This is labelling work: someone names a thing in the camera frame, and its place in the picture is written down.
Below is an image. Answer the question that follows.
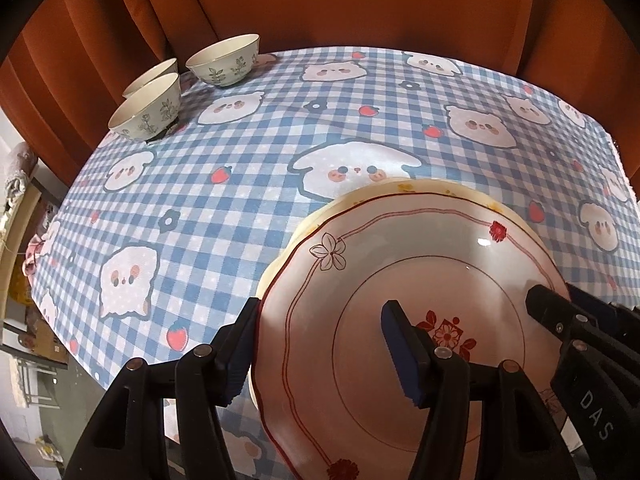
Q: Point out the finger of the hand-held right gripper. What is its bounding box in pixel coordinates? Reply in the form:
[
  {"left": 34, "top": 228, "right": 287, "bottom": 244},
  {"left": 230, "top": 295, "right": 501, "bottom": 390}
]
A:
[
  {"left": 526, "top": 285, "right": 601, "bottom": 348},
  {"left": 567, "top": 285, "right": 640, "bottom": 341}
]

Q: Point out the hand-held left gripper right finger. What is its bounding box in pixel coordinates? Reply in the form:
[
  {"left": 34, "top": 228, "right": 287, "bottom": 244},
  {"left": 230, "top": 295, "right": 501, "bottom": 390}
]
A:
[{"left": 380, "top": 300, "right": 581, "bottom": 480}]

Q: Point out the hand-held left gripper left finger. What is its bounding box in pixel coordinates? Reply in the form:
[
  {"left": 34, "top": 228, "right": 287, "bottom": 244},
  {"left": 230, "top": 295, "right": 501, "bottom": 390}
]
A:
[{"left": 62, "top": 297, "right": 262, "bottom": 480}]

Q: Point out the small red floral plate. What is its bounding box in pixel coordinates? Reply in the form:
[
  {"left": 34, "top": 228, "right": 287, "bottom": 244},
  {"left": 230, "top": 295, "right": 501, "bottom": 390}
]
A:
[{"left": 248, "top": 203, "right": 573, "bottom": 480}]

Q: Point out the scalloped yellow floral plate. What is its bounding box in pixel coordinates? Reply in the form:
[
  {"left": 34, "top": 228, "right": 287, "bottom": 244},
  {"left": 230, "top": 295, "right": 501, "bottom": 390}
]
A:
[{"left": 248, "top": 178, "right": 551, "bottom": 411}]

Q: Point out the green leaf print bowl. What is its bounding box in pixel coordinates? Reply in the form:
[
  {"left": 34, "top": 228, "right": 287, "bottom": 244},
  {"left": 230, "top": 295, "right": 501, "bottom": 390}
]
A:
[
  {"left": 108, "top": 72, "right": 181, "bottom": 142},
  {"left": 122, "top": 57, "right": 179, "bottom": 99},
  {"left": 185, "top": 34, "right": 261, "bottom": 87}
]

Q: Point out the blue checked bear tablecloth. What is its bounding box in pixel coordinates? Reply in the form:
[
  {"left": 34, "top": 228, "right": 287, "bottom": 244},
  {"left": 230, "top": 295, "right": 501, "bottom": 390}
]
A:
[{"left": 27, "top": 47, "right": 638, "bottom": 480}]

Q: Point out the cardboard box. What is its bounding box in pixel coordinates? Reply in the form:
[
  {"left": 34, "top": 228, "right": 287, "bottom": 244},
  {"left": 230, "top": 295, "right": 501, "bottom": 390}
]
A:
[{"left": 0, "top": 305, "right": 71, "bottom": 366}]

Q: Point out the pink cloth pile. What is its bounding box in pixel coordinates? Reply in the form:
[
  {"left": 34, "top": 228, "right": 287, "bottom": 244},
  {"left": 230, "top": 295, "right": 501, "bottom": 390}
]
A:
[{"left": 22, "top": 232, "right": 51, "bottom": 276}]

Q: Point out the wooden shelf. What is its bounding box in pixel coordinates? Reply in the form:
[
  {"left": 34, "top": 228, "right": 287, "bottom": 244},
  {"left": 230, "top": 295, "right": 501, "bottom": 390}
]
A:
[{"left": 0, "top": 180, "right": 43, "bottom": 311}]

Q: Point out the grey fluffy blanket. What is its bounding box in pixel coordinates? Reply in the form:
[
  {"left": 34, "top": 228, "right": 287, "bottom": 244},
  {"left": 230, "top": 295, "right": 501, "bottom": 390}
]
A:
[{"left": 4, "top": 142, "right": 42, "bottom": 221}]

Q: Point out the orange brown curtain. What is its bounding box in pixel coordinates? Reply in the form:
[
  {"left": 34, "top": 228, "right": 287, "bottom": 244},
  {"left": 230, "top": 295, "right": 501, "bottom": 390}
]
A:
[{"left": 0, "top": 0, "right": 640, "bottom": 201}]

